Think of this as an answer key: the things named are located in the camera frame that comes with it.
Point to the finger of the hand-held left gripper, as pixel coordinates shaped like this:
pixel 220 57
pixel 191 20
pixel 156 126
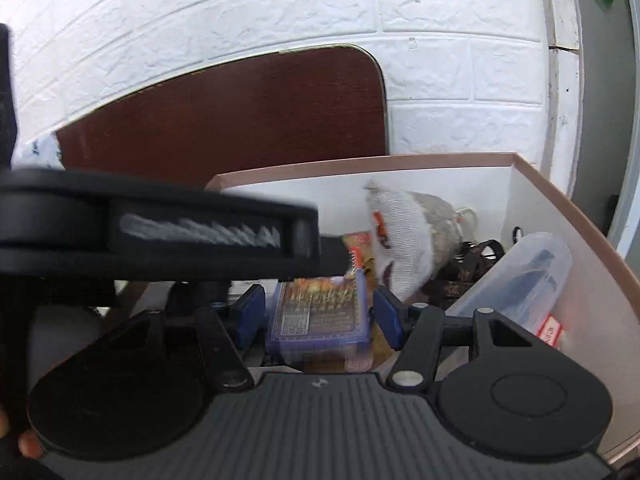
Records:
pixel 200 260

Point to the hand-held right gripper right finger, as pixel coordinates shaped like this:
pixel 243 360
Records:
pixel 387 317

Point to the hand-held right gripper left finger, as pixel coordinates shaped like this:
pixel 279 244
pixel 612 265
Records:
pixel 252 310

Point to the blue plastic card case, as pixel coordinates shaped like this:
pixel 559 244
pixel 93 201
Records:
pixel 320 320

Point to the mesh herb sachet orange tag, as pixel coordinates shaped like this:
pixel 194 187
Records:
pixel 405 240

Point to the brown cardboard box white inside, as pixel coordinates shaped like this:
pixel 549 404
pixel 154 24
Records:
pixel 590 310

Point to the person's left hand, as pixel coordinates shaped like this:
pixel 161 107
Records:
pixel 29 446

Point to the white printed cloth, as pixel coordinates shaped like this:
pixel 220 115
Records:
pixel 42 152

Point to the orange snack packet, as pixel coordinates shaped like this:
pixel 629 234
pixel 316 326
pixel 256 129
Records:
pixel 361 245

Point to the clear plastic container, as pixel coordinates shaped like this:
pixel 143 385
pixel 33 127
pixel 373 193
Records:
pixel 520 280

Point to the dark brown wooden board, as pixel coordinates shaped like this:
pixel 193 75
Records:
pixel 225 120

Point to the white door frame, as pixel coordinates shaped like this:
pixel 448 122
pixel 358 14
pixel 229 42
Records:
pixel 565 60

